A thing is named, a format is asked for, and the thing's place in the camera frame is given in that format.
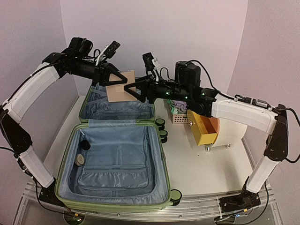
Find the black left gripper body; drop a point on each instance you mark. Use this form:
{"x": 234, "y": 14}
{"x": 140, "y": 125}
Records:
{"x": 96, "y": 76}

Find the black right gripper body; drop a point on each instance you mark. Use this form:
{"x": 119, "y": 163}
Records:
{"x": 181, "y": 92}

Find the brown card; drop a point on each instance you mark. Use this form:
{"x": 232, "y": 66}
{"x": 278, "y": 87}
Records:
{"x": 116, "y": 93}

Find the green tie-dye garment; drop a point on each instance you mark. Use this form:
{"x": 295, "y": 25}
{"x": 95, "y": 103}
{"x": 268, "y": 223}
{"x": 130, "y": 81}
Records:
{"x": 174, "y": 109}

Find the white cylindrical container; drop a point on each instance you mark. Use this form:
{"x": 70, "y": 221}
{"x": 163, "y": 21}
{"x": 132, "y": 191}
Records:
{"x": 214, "y": 132}

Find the green hard-shell suitcase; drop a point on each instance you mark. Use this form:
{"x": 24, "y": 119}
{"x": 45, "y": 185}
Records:
{"x": 126, "y": 157}

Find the small black round object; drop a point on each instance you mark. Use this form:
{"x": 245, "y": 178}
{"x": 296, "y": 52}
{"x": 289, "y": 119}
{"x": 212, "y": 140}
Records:
{"x": 85, "y": 145}

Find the small grey round jar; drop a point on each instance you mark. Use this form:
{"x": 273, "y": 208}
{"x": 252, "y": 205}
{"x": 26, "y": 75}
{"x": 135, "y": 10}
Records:
{"x": 79, "y": 160}

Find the purple garment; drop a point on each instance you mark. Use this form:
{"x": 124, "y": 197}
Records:
{"x": 180, "y": 104}

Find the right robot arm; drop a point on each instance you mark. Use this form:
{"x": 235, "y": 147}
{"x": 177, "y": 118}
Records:
{"x": 264, "y": 122}

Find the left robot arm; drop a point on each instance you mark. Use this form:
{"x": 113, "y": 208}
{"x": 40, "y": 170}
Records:
{"x": 14, "y": 114}

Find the pink perforated plastic basket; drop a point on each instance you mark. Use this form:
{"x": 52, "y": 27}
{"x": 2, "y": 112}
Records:
{"x": 179, "y": 118}

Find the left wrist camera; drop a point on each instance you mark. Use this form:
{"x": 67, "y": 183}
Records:
{"x": 108, "y": 52}

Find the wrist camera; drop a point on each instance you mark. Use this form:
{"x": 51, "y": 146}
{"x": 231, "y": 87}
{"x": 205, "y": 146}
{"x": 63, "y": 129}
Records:
{"x": 108, "y": 52}
{"x": 151, "y": 63}

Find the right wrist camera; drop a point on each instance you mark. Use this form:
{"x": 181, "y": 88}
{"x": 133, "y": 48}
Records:
{"x": 151, "y": 63}

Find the curved aluminium rail base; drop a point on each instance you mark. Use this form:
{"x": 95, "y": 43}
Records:
{"x": 44, "y": 206}

